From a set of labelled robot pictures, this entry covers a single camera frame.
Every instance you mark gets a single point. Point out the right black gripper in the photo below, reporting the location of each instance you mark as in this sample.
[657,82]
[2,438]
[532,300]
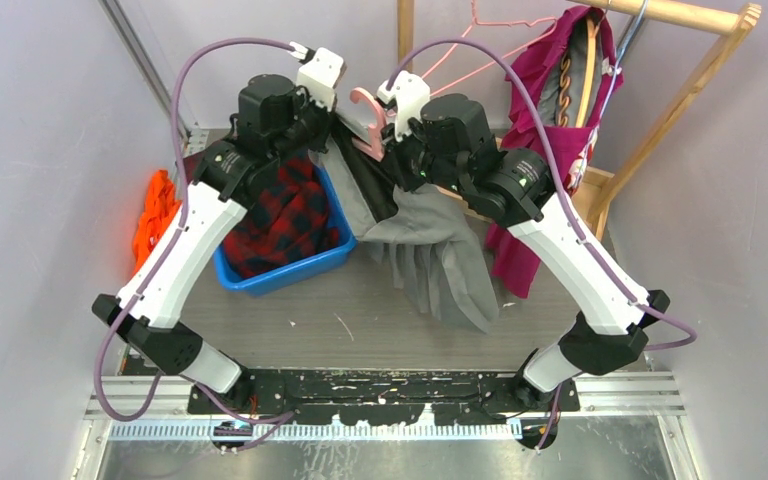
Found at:
[397,156]

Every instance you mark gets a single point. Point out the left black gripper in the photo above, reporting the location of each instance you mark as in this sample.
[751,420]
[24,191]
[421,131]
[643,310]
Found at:
[323,115]

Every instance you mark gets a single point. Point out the red plaid skirt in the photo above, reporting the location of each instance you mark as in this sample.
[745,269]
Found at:
[289,223]

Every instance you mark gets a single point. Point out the grey garment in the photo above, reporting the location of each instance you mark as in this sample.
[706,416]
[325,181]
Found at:
[434,256]

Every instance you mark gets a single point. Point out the floral white red garment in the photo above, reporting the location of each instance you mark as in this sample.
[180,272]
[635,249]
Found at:
[577,170]

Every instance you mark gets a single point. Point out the magenta garment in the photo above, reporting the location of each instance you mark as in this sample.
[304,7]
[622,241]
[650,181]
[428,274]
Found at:
[538,69]

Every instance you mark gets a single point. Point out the wooden hanger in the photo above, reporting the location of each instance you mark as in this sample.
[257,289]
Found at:
[577,74]

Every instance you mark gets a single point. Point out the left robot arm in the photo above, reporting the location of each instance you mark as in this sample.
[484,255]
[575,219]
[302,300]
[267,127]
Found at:
[223,186]

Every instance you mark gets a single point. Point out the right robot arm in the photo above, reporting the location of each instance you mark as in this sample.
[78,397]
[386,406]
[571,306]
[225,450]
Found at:
[608,332]

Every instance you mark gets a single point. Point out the orange cloth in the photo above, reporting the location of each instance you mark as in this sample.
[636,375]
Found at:
[159,209]

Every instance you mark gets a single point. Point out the wooden clothes rack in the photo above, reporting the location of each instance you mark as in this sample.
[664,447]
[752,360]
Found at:
[680,49]

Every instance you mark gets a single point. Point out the blue plastic bin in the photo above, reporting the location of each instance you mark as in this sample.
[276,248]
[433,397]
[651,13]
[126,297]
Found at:
[302,270]

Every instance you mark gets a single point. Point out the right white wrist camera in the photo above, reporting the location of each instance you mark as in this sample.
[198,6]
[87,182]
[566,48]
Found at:
[410,93]

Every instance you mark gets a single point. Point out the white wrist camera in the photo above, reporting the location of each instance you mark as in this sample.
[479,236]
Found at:
[410,93]
[319,74]

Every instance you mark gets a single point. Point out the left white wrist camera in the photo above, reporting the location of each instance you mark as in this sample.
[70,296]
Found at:
[319,74]

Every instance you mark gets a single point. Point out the blue wire hanger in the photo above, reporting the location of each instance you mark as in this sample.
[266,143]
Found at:
[627,37]

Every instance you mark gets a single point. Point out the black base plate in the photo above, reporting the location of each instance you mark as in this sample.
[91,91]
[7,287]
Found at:
[389,405]

